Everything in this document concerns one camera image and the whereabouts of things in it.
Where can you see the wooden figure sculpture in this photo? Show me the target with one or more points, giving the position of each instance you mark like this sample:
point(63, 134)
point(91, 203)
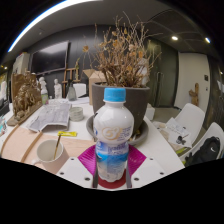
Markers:
point(194, 95)

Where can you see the white chair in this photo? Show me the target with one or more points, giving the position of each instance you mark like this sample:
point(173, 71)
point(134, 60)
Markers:
point(80, 90)
point(215, 129)
point(191, 116)

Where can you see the loose papers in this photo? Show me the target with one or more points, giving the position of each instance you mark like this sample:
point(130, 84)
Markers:
point(175, 128)

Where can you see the brown carved relief sculpture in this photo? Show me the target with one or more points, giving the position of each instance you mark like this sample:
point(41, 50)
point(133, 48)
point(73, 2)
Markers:
point(25, 98)

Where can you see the pale storage cabinet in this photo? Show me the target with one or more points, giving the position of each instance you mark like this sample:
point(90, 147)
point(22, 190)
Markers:
point(20, 63)

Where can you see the dark wall screen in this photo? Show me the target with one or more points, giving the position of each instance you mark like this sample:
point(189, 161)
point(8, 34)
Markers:
point(50, 57)

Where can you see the small white figurine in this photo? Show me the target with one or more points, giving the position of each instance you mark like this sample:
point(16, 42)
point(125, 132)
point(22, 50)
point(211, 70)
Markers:
point(57, 89)

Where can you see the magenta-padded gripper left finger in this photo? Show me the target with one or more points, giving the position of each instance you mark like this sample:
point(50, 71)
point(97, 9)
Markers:
point(85, 163)

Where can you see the white plaster head bust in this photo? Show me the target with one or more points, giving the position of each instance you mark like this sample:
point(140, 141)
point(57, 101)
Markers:
point(42, 81)

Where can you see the round ceiling spotlight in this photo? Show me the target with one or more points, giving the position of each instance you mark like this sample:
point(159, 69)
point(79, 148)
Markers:
point(174, 38)
point(207, 40)

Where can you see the wooden stirrer stick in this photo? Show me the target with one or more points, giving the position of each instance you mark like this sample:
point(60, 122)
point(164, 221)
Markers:
point(57, 146)

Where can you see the black backpack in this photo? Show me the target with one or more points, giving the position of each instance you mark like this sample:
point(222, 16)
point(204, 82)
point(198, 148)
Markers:
point(206, 150)

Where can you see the open newspaper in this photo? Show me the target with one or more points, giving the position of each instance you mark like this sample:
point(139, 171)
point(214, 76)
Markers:
point(51, 115)

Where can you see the small pale glass bowl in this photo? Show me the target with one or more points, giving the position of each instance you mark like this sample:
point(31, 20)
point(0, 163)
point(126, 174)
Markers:
point(76, 114)

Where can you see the long ceiling light strip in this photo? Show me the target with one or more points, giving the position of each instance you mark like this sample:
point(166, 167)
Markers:
point(43, 15)

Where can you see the white bottle with blue cap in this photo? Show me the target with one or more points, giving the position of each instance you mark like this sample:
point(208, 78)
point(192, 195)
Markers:
point(113, 133)

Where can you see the dried plant in grey pot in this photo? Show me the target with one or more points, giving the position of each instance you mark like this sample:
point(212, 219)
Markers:
point(140, 100)

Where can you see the tall white plaster statue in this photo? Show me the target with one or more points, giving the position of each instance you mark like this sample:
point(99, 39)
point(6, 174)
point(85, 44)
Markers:
point(150, 112)

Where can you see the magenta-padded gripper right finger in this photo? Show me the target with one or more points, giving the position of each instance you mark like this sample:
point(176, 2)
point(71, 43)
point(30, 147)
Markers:
point(138, 163)

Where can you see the black case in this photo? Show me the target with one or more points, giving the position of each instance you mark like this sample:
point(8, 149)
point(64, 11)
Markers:
point(4, 108)

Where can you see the cardboard box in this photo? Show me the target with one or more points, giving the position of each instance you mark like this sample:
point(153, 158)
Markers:
point(95, 78)

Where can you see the wooden easel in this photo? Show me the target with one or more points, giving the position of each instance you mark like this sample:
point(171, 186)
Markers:
point(71, 70)

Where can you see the dark spray bottle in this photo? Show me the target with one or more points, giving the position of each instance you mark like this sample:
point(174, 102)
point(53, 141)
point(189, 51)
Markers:
point(72, 94)

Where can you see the white mug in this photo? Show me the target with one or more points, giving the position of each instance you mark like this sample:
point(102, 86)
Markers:
point(45, 151)

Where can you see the yellow tag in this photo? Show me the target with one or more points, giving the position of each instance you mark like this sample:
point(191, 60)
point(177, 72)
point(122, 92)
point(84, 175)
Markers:
point(67, 134)

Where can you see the small green labelled bottle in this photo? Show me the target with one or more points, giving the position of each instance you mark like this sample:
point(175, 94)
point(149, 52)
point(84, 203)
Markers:
point(44, 97)

